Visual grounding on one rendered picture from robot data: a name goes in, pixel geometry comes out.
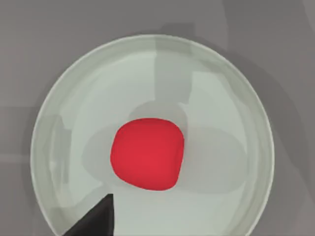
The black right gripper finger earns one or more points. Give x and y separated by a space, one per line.
99 218

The red rounded block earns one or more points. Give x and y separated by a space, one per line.
147 155

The pale green round plate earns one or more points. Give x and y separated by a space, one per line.
211 137

